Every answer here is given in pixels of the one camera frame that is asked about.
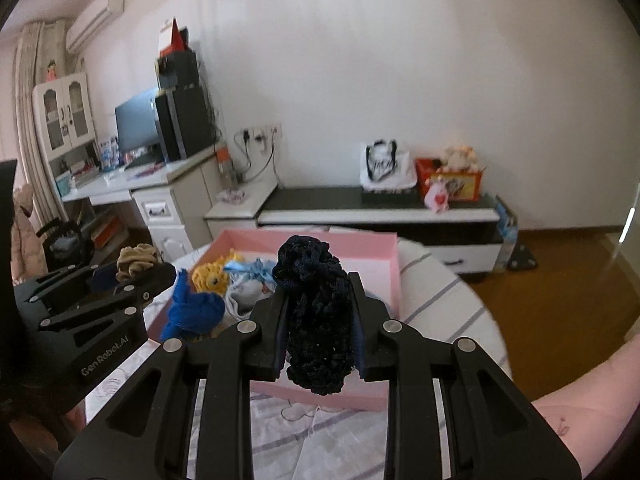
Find beige plush toy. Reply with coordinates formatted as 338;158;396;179
435;145;480;173

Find black computer monitor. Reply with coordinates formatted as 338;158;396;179
115;86;163;158

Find red and white box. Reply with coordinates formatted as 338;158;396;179
158;17;190;56

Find red toy box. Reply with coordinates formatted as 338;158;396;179
414;157;483;202

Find black keyboard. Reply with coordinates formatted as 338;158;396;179
124;152;163;170

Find blue and white boxes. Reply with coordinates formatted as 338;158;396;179
97;137;121;171

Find white tote bag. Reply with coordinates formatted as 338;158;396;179
359;139;418;193

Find yellow crochet toy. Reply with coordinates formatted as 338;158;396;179
191;255;245;293

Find black bathroom scale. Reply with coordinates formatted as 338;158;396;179
507;242;540;271

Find black speaker box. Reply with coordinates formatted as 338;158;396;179
156;50;200;90

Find pink heart plush toy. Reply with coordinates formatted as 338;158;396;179
424;177;451;212

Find black power cable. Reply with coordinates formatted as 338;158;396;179
234;130;278;183

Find pink padded jacket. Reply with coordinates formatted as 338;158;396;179
10;182;46;283

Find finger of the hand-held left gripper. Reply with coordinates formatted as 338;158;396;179
14;264;121;306
37;261;177;333

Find tan velvet scrunchie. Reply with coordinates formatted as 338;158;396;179
116;243;162;283

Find pink floral blanket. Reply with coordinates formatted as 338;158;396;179
530;335;640;478

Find thin brown string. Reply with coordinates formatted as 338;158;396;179
280;402;321;421

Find dark navy crochet scrunchie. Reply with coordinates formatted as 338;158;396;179
271;235;353;396

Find white wall outlet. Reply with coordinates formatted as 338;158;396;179
241;122;282;142

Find white glass-door cabinet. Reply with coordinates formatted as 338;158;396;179
32;71;98;163

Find stack of books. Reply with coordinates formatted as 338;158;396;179
55;160;101;196

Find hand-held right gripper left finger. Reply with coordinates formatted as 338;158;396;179
52;294;288;480

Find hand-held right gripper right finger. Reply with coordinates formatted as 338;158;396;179
348;272;586;480

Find white desk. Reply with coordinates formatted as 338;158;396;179
60;147;226;263

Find black computer tower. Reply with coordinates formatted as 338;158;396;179
154;85;216;162

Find pink flat item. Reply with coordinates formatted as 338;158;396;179
127;165;166;181

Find white air conditioner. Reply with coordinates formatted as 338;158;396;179
66;0;126;52

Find black chair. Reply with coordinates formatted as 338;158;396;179
35;220;97;273

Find black and white TV stand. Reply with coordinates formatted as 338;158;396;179
256;186;502;281

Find blue crochet piece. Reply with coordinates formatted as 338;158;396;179
160;269;224;342

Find grey printed cloth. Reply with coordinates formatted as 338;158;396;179
223;282;273;321

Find orange bottle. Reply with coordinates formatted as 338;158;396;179
216;145;235;186

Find pink cardboard box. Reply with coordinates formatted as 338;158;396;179
145;229;402;413

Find white low side cabinet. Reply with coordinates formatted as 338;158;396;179
203;180;278;241

